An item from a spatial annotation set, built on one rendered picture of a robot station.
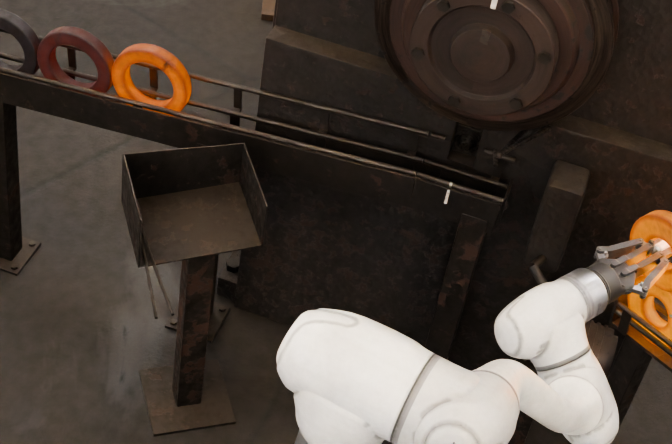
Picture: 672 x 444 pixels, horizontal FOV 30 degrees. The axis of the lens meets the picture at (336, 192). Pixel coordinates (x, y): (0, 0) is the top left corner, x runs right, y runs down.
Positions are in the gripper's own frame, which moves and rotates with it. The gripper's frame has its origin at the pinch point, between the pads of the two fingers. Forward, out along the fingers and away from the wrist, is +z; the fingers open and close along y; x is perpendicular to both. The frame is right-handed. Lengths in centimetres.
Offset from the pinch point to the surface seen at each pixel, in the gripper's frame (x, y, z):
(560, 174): -12.5, -33.3, 8.2
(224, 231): -29, -70, -51
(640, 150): -6.0, -25.3, 22.0
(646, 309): -24.0, -2.4, 5.8
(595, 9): 30.4, -33.9, 5.1
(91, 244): -89, -133, -51
